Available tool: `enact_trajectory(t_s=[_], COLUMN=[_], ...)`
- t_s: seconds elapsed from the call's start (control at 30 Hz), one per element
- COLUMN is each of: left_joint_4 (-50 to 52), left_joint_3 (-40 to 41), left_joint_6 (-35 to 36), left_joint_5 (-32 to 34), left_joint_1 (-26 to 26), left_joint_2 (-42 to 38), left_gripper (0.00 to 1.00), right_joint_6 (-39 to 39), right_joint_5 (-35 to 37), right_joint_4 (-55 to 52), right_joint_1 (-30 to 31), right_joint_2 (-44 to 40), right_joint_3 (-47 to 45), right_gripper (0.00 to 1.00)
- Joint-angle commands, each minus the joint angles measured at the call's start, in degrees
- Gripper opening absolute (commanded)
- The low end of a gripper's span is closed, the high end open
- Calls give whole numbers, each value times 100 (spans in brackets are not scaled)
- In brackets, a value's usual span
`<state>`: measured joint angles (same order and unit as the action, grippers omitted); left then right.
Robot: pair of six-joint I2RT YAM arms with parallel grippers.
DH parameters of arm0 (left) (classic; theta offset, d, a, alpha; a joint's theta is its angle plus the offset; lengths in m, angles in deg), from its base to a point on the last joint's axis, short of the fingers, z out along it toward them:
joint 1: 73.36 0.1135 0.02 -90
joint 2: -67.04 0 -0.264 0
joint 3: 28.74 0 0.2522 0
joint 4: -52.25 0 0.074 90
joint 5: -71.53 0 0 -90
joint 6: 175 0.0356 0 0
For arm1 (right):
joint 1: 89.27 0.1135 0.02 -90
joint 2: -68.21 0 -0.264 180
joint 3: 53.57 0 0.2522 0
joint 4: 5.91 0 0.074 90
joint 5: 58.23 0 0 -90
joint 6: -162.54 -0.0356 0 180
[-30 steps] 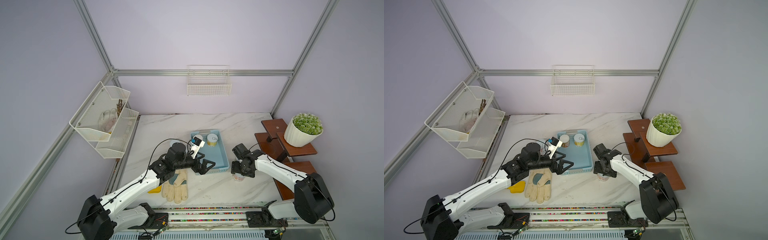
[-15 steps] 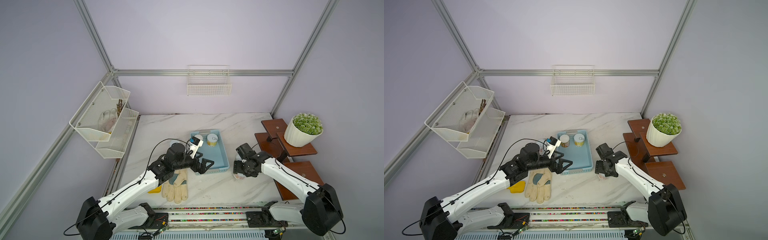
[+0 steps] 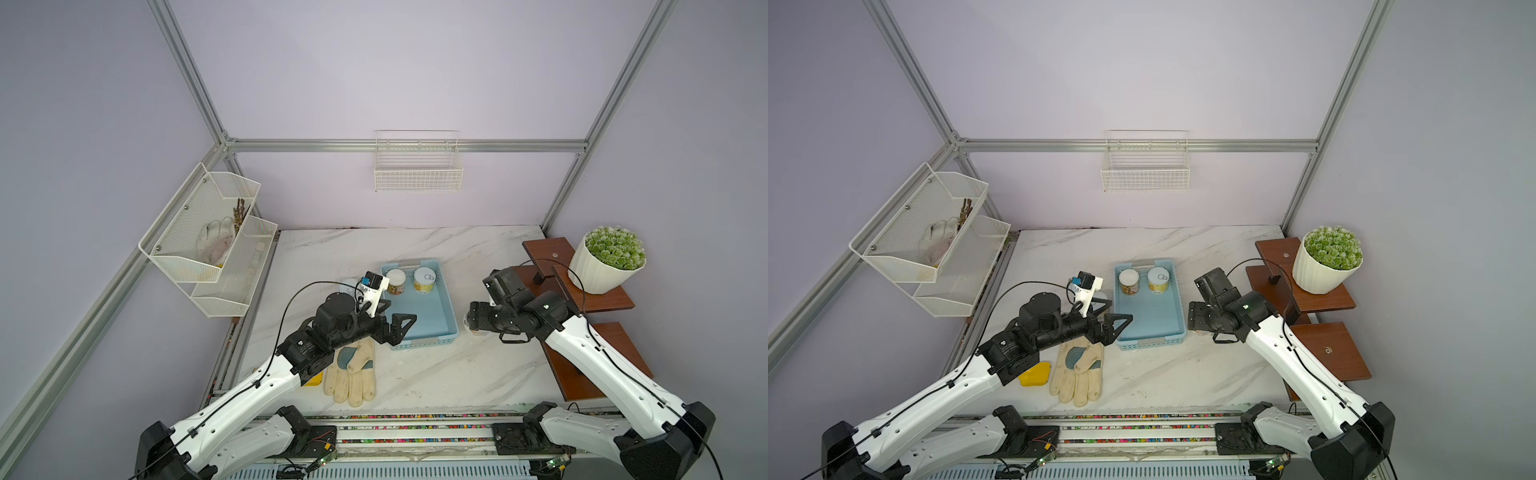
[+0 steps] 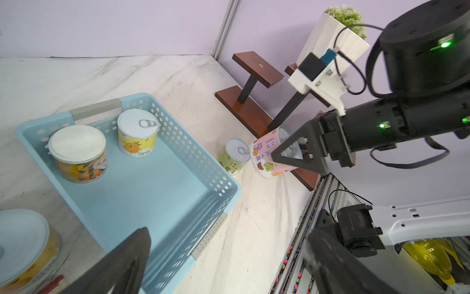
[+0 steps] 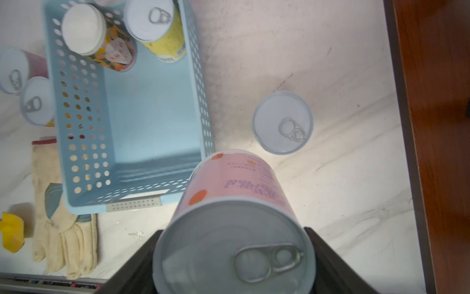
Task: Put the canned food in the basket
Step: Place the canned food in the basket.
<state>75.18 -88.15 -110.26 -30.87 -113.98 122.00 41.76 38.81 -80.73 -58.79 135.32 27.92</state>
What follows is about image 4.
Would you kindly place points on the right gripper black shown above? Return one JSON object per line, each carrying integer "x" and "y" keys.
{"x": 308, "y": 147}

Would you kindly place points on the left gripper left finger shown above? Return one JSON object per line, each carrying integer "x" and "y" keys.
{"x": 119, "y": 272}

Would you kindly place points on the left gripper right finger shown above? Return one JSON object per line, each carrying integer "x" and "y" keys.
{"x": 336, "y": 271}

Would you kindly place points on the pink can pull tab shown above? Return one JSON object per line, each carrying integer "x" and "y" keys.
{"x": 261, "y": 157}

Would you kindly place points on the orange can pull tab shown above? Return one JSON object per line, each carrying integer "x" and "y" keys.
{"x": 29, "y": 247}

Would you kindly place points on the yellow can pull tab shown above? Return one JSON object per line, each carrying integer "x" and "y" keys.
{"x": 137, "y": 132}

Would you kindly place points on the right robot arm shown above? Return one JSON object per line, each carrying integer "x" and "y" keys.
{"x": 427, "y": 57}

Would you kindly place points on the light blue plastic basket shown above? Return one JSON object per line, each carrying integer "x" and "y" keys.
{"x": 179, "y": 192}

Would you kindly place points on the green can pull tab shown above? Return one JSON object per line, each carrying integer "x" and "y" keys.
{"x": 234, "y": 155}

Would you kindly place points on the beige work glove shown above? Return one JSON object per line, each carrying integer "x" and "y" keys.
{"x": 54, "y": 285}

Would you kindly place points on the white potted green plant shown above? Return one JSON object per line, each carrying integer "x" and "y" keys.
{"x": 332, "y": 30}

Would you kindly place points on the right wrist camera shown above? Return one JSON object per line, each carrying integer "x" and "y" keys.
{"x": 321, "y": 76}

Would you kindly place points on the aluminium frame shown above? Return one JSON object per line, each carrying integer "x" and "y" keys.
{"x": 229, "y": 17}

